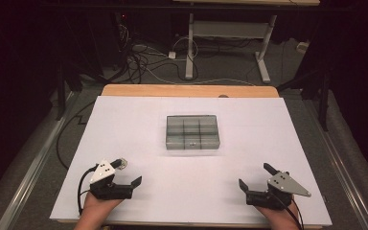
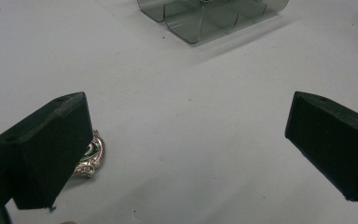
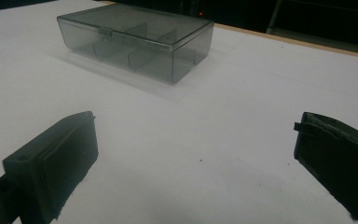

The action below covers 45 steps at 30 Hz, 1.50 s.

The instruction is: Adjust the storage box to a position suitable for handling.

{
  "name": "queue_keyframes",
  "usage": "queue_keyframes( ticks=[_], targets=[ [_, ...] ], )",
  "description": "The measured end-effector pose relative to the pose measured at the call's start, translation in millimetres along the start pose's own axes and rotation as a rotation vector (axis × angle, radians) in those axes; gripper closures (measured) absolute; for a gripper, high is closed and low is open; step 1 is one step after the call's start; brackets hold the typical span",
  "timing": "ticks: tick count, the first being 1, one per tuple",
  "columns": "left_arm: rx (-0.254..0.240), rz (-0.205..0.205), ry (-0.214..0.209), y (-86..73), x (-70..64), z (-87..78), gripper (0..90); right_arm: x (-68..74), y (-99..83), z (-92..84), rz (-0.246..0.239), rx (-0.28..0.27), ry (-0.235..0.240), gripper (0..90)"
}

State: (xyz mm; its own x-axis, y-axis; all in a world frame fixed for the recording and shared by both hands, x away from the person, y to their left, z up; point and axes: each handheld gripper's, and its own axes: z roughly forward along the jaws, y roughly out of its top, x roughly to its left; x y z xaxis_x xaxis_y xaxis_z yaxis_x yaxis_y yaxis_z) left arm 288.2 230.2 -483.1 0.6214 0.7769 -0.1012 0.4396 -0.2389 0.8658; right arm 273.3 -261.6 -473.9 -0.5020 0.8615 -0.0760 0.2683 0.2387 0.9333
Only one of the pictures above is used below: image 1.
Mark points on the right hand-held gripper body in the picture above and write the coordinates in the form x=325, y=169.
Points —
x=281, y=187

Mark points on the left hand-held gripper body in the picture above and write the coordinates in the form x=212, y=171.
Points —
x=108, y=190

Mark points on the small round shiny trinket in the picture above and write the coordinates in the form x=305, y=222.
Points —
x=123, y=163

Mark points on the clear plastic compartment box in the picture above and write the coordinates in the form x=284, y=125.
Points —
x=192, y=132

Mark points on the person's left hand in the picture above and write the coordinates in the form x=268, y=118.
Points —
x=100, y=207

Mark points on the person's right hand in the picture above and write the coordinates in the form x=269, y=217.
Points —
x=278, y=214

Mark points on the white paper sheet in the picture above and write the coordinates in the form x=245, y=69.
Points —
x=188, y=179

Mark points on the black metal stand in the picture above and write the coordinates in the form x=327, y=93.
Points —
x=324, y=102
x=60, y=96

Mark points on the small white power adapter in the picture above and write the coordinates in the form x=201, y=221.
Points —
x=172, y=55

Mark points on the metal floor rail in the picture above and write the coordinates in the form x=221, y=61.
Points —
x=35, y=166
x=341, y=166

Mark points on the white metal desk frame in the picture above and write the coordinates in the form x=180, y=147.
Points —
x=230, y=29

